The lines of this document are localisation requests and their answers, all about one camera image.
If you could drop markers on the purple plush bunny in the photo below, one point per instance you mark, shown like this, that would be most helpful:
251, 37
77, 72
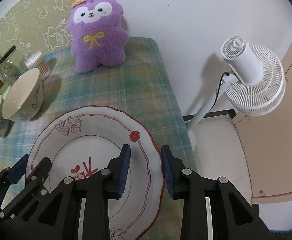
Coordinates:
98, 37

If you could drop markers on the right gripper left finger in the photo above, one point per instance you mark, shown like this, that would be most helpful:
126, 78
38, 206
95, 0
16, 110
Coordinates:
80, 206

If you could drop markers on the large white bowl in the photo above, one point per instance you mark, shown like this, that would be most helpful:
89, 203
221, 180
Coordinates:
25, 97

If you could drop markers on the glass jar black lid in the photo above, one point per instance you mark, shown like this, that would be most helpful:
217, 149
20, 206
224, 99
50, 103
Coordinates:
12, 65

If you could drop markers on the cotton swab container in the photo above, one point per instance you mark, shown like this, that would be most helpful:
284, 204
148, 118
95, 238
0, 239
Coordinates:
36, 60

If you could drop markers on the green cartoon wall mat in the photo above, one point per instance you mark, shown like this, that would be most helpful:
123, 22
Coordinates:
34, 25

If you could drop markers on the white standing fan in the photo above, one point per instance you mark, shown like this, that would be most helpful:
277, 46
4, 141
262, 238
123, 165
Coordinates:
255, 85

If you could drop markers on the white floral plate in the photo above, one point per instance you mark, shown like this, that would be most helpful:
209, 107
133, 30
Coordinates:
83, 141

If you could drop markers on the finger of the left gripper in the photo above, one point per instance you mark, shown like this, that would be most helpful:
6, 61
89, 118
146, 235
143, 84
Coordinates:
36, 179
18, 170

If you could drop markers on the plaid tablecloth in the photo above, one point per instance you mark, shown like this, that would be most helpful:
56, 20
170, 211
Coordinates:
139, 87

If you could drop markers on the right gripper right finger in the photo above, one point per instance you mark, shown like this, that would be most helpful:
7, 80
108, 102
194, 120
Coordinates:
232, 215

